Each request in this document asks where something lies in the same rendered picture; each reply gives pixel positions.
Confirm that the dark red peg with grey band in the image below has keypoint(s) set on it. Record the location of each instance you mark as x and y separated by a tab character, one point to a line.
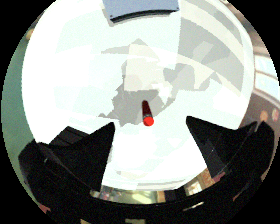
147	118

